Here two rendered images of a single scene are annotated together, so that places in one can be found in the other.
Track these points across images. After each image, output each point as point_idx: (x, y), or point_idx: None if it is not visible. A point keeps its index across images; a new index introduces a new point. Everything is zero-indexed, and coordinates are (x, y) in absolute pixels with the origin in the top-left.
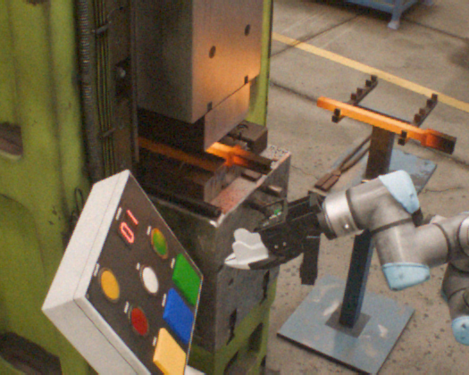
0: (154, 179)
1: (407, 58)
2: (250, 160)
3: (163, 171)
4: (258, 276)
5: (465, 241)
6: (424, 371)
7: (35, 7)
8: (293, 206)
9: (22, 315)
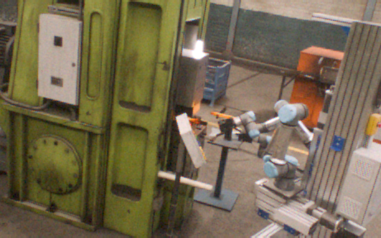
0: (173, 127)
1: (219, 117)
2: (202, 121)
3: None
4: None
5: (267, 126)
6: (246, 210)
7: (165, 71)
8: (226, 120)
9: (126, 174)
